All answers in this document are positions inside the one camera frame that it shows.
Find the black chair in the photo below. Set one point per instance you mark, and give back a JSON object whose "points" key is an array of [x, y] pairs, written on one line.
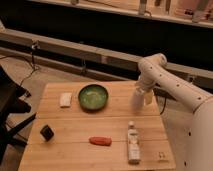
{"points": [[10, 102]]}

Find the white bottle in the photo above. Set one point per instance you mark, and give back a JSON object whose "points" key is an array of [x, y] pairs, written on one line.
{"points": [[133, 144]]}

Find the green bowl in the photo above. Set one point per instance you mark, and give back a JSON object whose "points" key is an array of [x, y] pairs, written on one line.
{"points": [[93, 97]]}

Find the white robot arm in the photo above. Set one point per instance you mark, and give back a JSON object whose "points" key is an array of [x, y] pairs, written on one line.
{"points": [[199, 155]]}

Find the black cube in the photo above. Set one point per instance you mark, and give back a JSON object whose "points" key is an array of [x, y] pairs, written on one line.
{"points": [[47, 132]]}

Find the white ceramic cup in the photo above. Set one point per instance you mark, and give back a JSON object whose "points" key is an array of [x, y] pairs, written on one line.
{"points": [[137, 99]]}

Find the orange carrot toy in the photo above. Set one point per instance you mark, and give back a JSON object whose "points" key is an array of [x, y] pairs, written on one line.
{"points": [[102, 141]]}

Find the wooden table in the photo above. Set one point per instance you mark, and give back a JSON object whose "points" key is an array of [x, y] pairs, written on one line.
{"points": [[70, 150]]}

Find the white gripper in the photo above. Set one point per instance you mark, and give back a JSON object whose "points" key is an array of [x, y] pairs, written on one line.
{"points": [[148, 97]]}

